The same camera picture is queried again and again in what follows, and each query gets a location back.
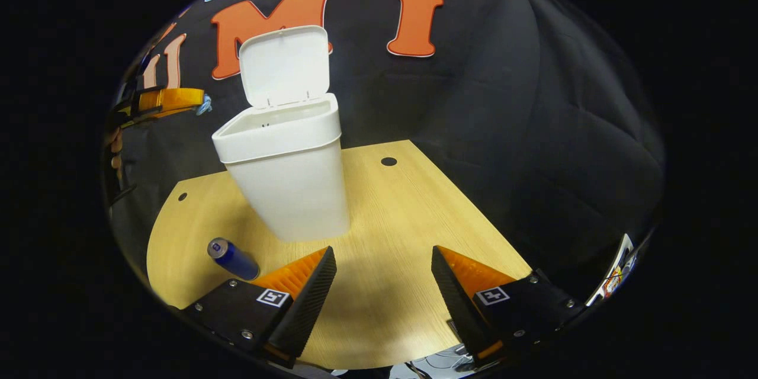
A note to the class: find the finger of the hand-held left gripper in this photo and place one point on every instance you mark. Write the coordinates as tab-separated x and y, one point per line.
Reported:
169	99

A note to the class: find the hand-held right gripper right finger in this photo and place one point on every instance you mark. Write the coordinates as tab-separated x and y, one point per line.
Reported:
456	302

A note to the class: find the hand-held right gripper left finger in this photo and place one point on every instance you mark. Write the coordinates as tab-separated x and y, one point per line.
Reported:
305	302

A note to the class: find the blue paper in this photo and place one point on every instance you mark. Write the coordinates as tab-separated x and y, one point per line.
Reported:
204	105

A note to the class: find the blue pop can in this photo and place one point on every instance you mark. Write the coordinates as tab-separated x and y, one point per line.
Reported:
234	257

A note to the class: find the white desktop garbage bin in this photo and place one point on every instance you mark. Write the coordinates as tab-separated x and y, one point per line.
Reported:
290	177

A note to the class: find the wooden desktop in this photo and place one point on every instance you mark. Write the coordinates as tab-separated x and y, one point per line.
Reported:
385	219

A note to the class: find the white printed board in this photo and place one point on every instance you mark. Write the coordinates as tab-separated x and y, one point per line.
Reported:
613	275

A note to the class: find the black backdrop cloth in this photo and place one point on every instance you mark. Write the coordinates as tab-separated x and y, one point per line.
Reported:
503	100

